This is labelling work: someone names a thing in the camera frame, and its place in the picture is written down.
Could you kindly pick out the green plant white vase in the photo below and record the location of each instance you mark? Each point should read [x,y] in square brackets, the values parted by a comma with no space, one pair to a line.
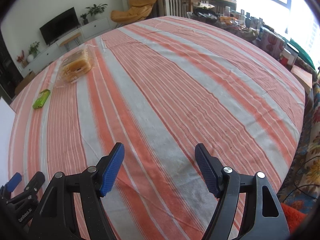
[33,51]

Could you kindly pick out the potted green plant right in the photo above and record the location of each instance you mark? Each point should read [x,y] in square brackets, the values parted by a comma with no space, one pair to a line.
[96,11]

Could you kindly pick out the brown cardboard box on floor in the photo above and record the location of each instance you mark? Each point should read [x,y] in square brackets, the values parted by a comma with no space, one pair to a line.
[29,77]

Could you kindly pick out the wooden stool hairpin legs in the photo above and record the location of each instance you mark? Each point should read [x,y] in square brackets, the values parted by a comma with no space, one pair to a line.
[73,38]

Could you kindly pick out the orange lounge chair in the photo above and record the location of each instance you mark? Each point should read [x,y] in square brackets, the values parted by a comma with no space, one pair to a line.
[138,10]

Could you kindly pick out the white TV cabinet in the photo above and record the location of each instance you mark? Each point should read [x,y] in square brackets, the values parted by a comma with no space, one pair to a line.
[53,52]

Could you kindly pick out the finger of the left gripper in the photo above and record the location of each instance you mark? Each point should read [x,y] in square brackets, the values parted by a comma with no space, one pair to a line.
[13,182]
[36,182]

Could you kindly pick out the red flower arrangement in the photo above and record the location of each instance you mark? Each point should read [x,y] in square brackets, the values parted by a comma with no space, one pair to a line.
[21,59]

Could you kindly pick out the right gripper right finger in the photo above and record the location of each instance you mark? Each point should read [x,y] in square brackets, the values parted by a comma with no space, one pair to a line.
[263,217]

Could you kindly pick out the floral sofa cover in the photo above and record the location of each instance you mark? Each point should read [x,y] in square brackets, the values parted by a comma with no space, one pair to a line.
[300,189]

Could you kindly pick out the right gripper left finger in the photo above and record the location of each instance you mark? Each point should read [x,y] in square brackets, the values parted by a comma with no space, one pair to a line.
[55,216]

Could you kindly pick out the small potted plant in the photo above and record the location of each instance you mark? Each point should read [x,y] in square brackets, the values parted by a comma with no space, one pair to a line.
[84,18]

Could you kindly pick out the green snack packet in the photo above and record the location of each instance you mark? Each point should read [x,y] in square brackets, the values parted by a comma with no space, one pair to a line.
[42,98]

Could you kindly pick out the bagged sliced bread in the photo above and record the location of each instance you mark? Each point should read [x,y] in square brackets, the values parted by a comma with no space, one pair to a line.
[76,65]

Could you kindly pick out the dark wooden chair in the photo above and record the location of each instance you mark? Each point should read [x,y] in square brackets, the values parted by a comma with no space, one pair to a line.
[177,8]

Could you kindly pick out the black television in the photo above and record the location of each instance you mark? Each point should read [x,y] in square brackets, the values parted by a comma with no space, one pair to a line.
[59,25]

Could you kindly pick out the white cardboard box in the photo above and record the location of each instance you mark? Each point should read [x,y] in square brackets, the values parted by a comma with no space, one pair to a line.
[7,116]

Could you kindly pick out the striped orange white tablecloth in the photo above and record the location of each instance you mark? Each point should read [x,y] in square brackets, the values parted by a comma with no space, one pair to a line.
[160,87]

